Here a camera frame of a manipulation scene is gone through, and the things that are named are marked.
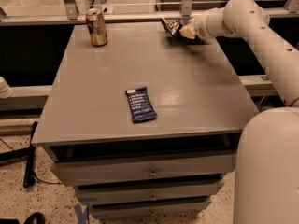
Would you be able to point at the orange soda can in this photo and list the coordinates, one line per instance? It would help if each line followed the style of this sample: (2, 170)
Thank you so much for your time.
(97, 27)

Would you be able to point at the grey drawer cabinet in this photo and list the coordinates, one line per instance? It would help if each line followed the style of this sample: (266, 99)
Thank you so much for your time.
(144, 125)

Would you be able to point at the top grey drawer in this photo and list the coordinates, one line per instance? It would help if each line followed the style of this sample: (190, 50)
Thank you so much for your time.
(96, 172)

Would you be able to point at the black pole on floor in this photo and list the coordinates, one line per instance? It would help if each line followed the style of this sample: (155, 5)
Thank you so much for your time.
(29, 179)

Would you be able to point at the bottom grey drawer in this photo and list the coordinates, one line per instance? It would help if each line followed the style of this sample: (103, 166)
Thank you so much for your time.
(149, 208)

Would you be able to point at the dark blue snack bar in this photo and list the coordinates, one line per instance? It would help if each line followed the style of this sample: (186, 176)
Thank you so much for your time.
(140, 105)

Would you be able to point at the blue tape on floor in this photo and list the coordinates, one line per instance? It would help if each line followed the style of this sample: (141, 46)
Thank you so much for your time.
(81, 214)

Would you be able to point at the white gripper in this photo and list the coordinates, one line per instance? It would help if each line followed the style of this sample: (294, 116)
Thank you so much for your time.
(200, 26)

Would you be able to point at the metal railing frame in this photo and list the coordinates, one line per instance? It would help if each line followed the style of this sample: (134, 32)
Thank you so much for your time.
(45, 12)

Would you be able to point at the grey drawer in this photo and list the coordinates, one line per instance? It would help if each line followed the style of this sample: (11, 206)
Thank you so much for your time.
(149, 208)
(96, 172)
(154, 192)

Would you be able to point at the blue chip bag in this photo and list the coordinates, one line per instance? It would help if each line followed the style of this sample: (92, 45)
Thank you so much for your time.
(173, 25)

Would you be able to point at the black shoe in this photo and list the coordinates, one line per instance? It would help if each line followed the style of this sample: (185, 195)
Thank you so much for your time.
(35, 218)

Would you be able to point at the middle grey drawer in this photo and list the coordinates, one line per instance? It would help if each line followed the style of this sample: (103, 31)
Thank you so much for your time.
(154, 192)

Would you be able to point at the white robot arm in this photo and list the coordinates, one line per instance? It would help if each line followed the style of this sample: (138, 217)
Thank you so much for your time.
(267, 157)

